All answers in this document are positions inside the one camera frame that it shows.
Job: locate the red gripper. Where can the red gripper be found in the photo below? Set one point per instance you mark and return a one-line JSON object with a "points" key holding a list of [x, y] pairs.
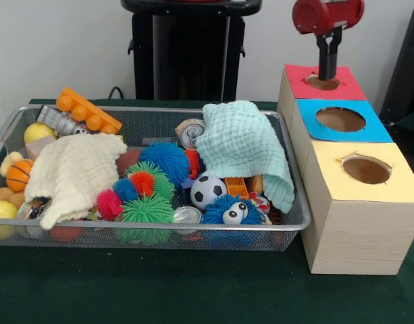
{"points": [[325, 15]]}

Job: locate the long orange toy block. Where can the long orange toy block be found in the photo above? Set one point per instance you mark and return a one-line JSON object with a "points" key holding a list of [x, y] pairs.
{"points": [[93, 121]]}

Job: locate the orange mini basketball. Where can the orange mini basketball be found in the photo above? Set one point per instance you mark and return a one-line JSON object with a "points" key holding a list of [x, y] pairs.
{"points": [[19, 175]]}

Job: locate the blue spiky rubber ball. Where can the blue spiky rubber ball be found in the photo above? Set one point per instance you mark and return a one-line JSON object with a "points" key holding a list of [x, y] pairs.
{"points": [[166, 158]]}

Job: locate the cream muslin cloth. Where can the cream muslin cloth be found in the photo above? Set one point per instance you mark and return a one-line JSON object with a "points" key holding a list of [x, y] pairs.
{"points": [[75, 168]]}

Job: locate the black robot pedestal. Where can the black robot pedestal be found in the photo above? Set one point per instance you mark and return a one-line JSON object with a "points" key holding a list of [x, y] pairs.
{"points": [[186, 50]]}

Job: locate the mint muslin cloth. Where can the mint muslin cloth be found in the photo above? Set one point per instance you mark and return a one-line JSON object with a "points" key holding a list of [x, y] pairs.
{"points": [[240, 148]]}

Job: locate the green spiky rubber ball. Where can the green spiky rubber ball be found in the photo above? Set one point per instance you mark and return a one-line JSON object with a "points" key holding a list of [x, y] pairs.
{"points": [[147, 211]]}

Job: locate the wooden box with three holes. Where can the wooden box with three holes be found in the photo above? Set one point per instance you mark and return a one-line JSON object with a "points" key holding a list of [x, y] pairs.
{"points": [[362, 236]]}

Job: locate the black and white soccer ball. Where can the black and white soccer ball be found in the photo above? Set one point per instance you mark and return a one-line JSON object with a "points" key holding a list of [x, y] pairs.
{"points": [[206, 194]]}

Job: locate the black equipment case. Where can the black equipment case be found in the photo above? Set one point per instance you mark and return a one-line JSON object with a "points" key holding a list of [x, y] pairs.
{"points": [[406, 84]]}

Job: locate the multicoloured spiky caterpillar toy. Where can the multicoloured spiky caterpillar toy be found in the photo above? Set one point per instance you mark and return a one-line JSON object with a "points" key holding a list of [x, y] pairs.
{"points": [[142, 184]]}

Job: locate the dark green tablecloth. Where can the dark green tablecloth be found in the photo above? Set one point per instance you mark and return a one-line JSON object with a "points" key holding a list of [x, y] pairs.
{"points": [[193, 290]]}

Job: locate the blue spiky ball with eyes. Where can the blue spiky ball with eyes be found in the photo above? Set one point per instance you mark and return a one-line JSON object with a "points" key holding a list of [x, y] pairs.
{"points": [[215, 216]]}

